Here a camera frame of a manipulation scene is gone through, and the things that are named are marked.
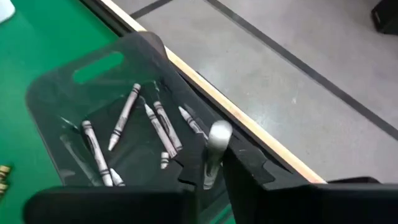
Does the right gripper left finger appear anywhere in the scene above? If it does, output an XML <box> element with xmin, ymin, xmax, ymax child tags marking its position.
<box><xmin>24</xmin><ymin>133</ymin><xmax>208</xmax><ymax>224</ymax></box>

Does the black floor object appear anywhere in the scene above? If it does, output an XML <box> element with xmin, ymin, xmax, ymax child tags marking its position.
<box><xmin>371</xmin><ymin>0</ymin><xmax>398</xmax><ymax>35</ymax></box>

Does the green table mat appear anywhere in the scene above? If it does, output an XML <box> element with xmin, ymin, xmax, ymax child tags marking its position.
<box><xmin>0</xmin><ymin>0</ymin><xmax>237</xmax><ymax>224</ymax></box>

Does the dark grey plastic bin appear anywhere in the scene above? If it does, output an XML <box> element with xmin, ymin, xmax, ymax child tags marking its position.
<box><xmin>25</xmin><ymin>30</ymin><xmax>240</xmax><ymax>215</ymax></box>

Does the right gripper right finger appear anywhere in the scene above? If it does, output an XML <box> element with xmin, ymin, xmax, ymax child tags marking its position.
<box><xmin>222</xmin><ymin>136</ymin><xmax>398</xmax><ymax>224</ymax></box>

